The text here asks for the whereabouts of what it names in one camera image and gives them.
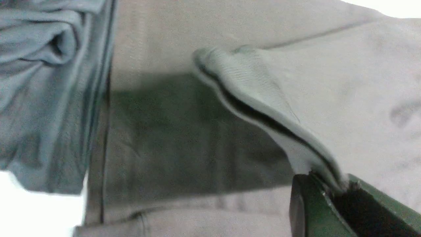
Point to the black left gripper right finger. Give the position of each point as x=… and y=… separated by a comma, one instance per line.
x=364, y=211

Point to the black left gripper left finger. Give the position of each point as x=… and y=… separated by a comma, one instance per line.
x=312, y=213

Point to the gray long sleeve shirt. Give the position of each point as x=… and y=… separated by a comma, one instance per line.
x=213, y=106

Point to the dark teal crumpled shirt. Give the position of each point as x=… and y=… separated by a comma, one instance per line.
x=55, y=59

